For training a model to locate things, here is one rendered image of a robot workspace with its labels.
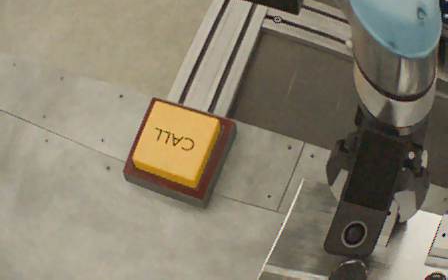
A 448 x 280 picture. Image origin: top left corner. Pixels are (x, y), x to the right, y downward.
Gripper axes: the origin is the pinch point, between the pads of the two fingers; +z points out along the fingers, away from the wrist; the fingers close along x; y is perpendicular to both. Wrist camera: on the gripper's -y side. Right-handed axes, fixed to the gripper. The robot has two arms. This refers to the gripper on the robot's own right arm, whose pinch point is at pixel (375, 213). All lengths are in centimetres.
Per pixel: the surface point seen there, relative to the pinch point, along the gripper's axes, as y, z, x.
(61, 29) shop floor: 53, 90, 78
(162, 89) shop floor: 46, 90, 50
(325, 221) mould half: -1.3, 1.4, 4.7
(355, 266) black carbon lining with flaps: -4.9, 1.8, -0.2
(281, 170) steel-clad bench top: 5.7, 10.4, 11.8
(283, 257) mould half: -5.5, 1.4, 6.9
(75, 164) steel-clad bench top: -0.5, 10.4, 30.5
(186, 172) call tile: 1.5, 6.7, 18.6
